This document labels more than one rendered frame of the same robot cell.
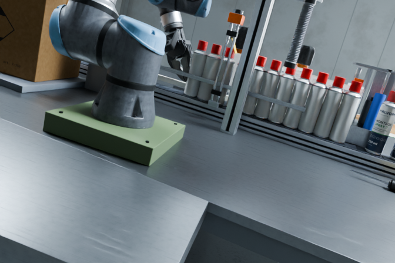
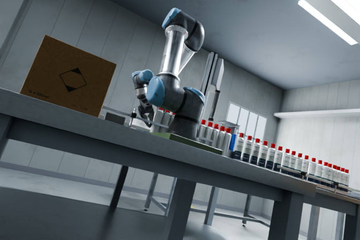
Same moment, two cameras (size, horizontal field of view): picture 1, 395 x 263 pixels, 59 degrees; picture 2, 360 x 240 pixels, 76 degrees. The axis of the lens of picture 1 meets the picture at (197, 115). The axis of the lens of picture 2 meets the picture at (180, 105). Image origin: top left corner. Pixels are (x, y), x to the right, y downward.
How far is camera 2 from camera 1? 86 cm
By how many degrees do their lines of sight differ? 43
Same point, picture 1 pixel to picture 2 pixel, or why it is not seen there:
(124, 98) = (194, 128)
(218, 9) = not seen: hidden behind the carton
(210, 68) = (166, 120)
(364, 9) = not seen: hidden behind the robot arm
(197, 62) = (160, 116)
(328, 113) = (220, 142)
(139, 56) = (201, 107)
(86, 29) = (177, 91)
